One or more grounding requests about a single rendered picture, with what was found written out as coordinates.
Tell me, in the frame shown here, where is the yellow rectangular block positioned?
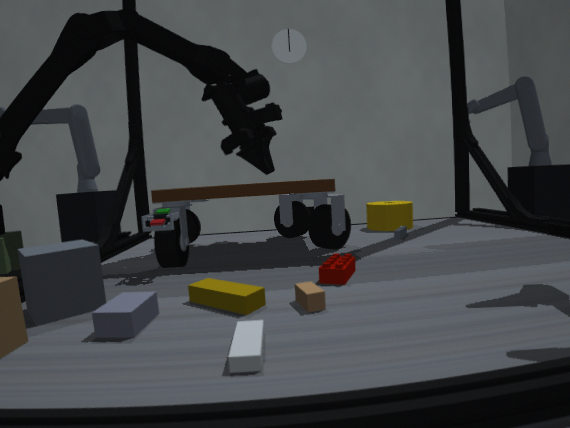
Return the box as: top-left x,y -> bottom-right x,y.
188,278 -> 266,315

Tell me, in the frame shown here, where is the yellow cylinder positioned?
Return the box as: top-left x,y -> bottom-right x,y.
366,201 -> 413,231

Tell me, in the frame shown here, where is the red toy building brick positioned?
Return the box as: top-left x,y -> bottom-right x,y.
319,253 -> 356,285

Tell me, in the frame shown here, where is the tan cube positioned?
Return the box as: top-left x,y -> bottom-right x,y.
0,277 -> 28,359

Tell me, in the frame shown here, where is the small brown block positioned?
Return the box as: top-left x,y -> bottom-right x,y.
295,281 -> 326,312

